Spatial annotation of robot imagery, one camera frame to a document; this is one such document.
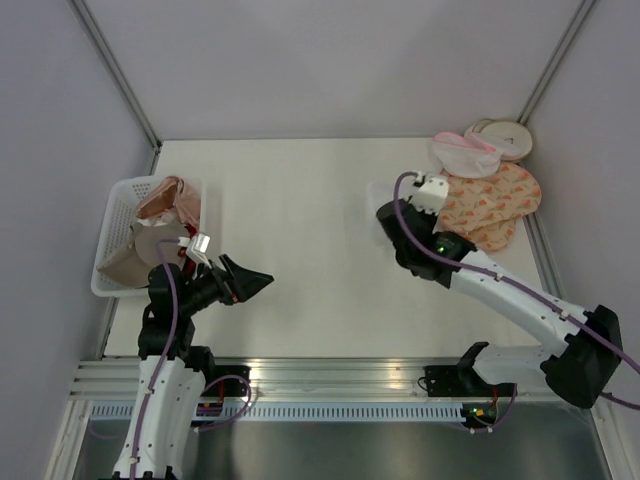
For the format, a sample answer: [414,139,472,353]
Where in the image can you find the floral orange laundry bag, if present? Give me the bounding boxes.
[439,162,542,252]

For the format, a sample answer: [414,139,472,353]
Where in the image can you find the beige round laundry bag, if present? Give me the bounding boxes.
[464,118,534,162]

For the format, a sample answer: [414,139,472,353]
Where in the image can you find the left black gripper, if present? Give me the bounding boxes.
[178,253,273,316]

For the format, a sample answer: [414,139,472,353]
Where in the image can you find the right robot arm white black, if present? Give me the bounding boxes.
[376,200,623,409]

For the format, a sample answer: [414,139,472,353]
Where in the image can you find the white slotted cable duct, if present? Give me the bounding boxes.
[89,403,464,422]

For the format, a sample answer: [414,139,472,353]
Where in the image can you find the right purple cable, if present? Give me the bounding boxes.
[392,171,640,407]

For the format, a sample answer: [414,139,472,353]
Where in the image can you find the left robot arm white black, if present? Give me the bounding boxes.
[111,255,274,479]

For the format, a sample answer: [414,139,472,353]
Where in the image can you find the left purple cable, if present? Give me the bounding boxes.
[124,238,191,480]

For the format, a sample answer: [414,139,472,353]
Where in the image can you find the white pink-trim mesh bag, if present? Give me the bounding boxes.
[432,132,502,179]

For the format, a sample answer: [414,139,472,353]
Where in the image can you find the purple cable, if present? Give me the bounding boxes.
[124,238,191,480]
[392,171,640,407]

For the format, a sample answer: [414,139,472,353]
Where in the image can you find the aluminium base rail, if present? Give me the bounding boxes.
[72,357,614,401]

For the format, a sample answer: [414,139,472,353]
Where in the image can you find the white mesh laundry bag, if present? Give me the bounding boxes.
[366,182,401,251]

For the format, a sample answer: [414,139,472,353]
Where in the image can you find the red bra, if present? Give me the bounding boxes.
[178,224,198,278]

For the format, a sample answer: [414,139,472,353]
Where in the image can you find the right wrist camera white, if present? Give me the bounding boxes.
[409,174,449,216]

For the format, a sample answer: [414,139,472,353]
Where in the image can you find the pink beige bra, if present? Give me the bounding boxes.
[136,176,201,226]

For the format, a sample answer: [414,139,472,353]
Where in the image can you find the white plastic basket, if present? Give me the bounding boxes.
[90,175,209,297]

